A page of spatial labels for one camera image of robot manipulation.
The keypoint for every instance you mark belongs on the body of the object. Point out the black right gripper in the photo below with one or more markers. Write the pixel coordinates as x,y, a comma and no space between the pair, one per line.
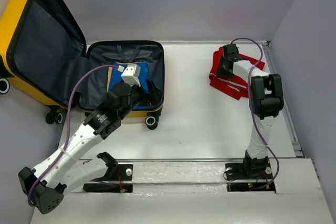
220,72

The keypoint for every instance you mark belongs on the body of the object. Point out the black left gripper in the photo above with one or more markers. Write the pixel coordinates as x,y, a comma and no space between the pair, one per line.
153,98

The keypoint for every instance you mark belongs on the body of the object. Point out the blue patterned cloth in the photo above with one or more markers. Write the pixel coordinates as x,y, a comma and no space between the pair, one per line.
114,74

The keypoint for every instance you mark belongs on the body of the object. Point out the red garment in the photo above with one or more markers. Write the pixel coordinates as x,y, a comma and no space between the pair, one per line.
235,87

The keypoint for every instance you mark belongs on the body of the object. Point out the yellow hard-shell suitcase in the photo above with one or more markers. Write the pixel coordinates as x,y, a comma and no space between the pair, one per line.
44,54

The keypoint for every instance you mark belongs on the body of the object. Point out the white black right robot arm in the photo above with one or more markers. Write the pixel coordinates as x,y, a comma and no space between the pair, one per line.
266,100

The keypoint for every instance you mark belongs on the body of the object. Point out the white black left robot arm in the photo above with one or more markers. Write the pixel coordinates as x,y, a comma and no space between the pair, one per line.
46,184

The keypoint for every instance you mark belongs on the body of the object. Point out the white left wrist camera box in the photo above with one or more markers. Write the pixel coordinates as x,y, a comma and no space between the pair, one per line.
131,74

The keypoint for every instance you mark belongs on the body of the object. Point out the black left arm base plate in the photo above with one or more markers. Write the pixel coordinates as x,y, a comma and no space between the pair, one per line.
118,181

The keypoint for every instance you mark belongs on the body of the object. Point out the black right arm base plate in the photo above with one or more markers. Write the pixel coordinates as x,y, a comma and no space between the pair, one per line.
238,181

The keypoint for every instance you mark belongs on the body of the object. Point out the metal table edge rail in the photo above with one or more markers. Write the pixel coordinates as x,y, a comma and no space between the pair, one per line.
289,123

